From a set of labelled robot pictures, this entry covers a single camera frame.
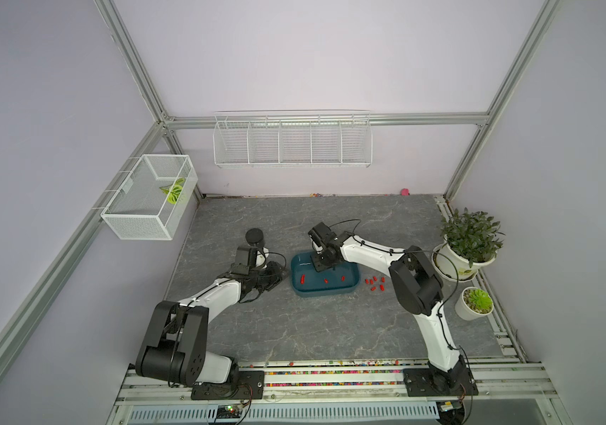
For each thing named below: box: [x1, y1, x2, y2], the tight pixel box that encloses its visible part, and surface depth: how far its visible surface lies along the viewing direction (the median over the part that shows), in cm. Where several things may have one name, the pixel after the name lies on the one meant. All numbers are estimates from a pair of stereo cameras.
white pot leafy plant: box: [430, 207, 506, 283], surface depth 86 cm
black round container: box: [245, 227, 264, 244], surface depth 104 cm
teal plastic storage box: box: [290, 250, 360, 298], surface depth 95 cm
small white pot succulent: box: [454, 286, 495, 322], surface depth 82 cm
